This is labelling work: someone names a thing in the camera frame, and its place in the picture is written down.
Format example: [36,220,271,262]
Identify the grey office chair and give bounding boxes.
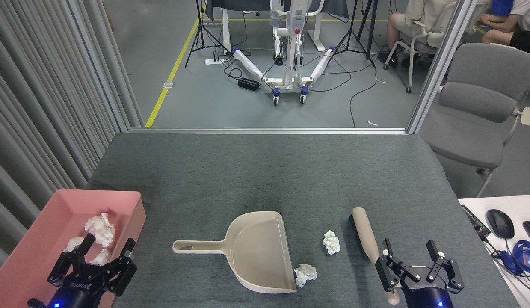
[419,43,530,198]

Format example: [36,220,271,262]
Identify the white paper ball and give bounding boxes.
[89,249,111,266]
[323,230,341,255]
[294,264,318,288]
[64,237,86,253]
[84,213,116,248]

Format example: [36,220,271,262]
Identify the beige plastic dustpan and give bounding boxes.
[172,210,298,294]

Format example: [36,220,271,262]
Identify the silver aluminium post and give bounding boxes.
[407,0,479,134]

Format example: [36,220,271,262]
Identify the black floor cable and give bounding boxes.
[349,64,379,128]

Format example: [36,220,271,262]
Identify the silver aluminium rail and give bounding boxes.
[128,127,409,135]

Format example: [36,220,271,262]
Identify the beige brush with black bristles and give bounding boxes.
[349,207,401,305]

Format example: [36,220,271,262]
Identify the grey curtain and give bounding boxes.
[0,0,143,278]

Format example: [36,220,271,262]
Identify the white office chair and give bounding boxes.
[384,2,458,94]

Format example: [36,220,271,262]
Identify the blue plastic crate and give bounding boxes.
[491,0,514,17]

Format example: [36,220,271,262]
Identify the black hub cable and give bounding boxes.
[483,237,530,278]

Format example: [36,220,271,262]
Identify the white stand on wheels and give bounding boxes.
[232,0,336,107]

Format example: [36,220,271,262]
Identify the blue coiled cable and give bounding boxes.
[500,240,530,275]

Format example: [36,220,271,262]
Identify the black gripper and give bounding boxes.
[375,239,464,308]
[47,234,137,308]

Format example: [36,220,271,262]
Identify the black computer mouse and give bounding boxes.
[486,209,515,239]

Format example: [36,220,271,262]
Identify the seated person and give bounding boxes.
[378,0,460,68]

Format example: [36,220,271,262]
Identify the black tripod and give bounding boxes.
[333,0,376,68]
[184,0,231,68]

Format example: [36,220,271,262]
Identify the pink plastic bin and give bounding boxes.
[0,189,147,308]

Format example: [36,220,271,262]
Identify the person at desk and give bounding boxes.
[479,0,530,56]

